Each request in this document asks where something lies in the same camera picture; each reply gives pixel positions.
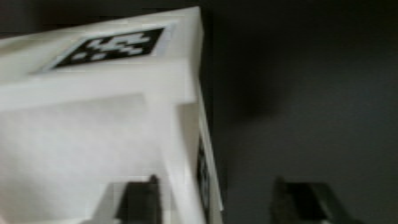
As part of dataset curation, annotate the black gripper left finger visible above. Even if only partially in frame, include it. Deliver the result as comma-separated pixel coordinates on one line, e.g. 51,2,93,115
95,173,164,224

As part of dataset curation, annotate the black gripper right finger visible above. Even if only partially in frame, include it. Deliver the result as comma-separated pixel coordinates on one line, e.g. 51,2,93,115
271,177,365,224

